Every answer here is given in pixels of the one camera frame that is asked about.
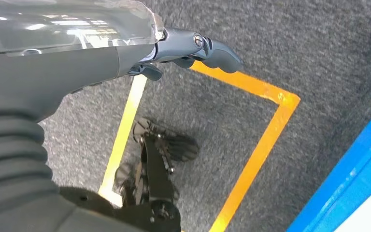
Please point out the yellow floor tape square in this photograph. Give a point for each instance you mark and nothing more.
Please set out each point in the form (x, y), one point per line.
(262, 150)

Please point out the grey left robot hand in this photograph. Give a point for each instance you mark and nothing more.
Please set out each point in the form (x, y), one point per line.
(60, 67)

